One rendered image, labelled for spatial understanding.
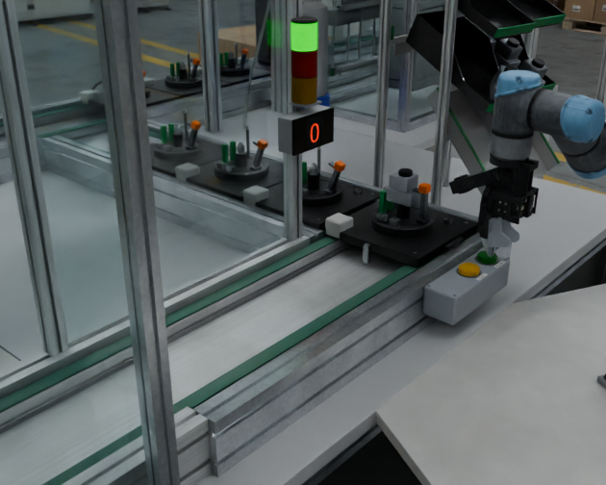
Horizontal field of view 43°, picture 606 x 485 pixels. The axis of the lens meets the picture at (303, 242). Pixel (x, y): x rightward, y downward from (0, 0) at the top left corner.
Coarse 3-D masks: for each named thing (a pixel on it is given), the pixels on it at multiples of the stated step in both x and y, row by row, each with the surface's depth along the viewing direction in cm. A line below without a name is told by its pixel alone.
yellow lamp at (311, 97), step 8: (296, 80) 144; (304, 80) 143; (312, 80) 144; (296, 88) 144; (304, 88) 144; (312, 88) 145; (296, 96) 145; (304, 96) 145; (312, 96) 145; (304, 104) 145
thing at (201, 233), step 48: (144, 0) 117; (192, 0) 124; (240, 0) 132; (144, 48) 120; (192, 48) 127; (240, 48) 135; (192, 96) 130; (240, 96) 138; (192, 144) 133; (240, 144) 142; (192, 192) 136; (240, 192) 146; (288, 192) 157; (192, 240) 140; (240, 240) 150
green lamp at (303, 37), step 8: (296, 24) 140; (304, 24) 139; (312, 24) 140; (296, 32) 140; (304, 32) 140; (312, 32) 140; (296, 40) 141; (304, 40) 140; (312, 40) 141; (296, 48) 141; (304, 48) 141; (312, 48) 141
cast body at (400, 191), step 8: (400, 168) 161; (408, 168) 161; (392, 176) 161; (400, 176) 160; (408, 176) 160; (416, 176) 161; (392, 184) 161; (400, 184) 160; (408, 184) 159; (416, 184) 161; (392, 192) 162; (400, 192) 161; (408, 192) 160; (416, 192) 160; (392, 200) 163; (400, 200) 161; (408, 200) 160; (416, 200) 161
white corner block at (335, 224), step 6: (336, 216) 165; (342, 216) 165; (330, 222) 163; (336, 222) 162; (342, 222) 162; (348, 222) 163; (330, 228) 164; (336, 228) 163; (342, 228) 162; (330, 234) 165; (336, 234) 163
